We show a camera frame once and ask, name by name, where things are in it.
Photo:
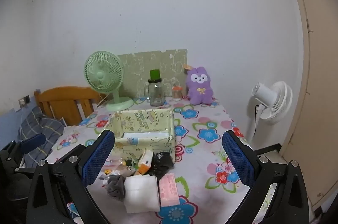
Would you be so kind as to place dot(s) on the small clear bottle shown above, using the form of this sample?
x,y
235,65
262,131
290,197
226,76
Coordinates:
x,y
117,161

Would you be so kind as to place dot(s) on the pink packet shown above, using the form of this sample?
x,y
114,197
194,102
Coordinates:
x,y
169,189

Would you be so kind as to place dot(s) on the wooden chair back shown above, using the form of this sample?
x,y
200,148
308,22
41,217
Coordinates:
x,y
60,99

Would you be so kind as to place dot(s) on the cotton swab jar orange lid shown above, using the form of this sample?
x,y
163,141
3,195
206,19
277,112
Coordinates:
x,y
177,94

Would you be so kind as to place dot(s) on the yellow printed fabric storage box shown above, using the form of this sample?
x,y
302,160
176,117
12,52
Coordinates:
x,y
148,144

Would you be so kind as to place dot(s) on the glass mug jar green cap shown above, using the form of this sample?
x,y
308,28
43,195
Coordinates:
x,y
155,94

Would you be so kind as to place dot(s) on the grey sock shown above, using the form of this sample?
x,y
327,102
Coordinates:
x,y
116,187

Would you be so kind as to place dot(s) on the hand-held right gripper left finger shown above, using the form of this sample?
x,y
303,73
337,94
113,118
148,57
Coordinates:
x,y
99,158

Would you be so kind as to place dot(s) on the purple plush bunny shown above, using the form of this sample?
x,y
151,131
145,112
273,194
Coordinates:
x,y
199,89

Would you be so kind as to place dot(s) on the grey plaid blanket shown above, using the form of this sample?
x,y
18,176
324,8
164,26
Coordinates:
x,y
45,129

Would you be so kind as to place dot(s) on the white standing fan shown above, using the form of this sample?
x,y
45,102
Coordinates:
x,y
274,102

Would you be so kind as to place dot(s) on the orange and white small box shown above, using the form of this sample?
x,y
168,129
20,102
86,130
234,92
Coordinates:
x,y
144,162

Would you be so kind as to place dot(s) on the small yellow figure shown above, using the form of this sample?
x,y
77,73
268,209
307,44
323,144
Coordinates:
x,y
107,171

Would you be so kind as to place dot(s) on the wall socket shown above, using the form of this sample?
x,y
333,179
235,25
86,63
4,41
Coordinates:
x,y
24,100

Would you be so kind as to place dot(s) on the white towel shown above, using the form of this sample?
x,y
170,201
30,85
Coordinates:
x,y
141,193

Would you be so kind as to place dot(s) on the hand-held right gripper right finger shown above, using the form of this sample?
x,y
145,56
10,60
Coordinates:
x,y
237,158

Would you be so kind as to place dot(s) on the beige door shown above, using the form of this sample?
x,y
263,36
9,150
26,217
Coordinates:
x,y
317,81

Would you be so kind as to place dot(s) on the black plastic bag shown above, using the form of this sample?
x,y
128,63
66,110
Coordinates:
x,y
162,163

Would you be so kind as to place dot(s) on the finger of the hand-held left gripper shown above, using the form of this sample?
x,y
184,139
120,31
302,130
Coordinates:
x,y
33,142
75,150

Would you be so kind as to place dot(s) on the green printed board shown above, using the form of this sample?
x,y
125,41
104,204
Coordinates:
x,y
158,60

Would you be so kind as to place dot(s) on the green desk fan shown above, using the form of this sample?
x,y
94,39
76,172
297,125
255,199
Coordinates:
x,y
100,73

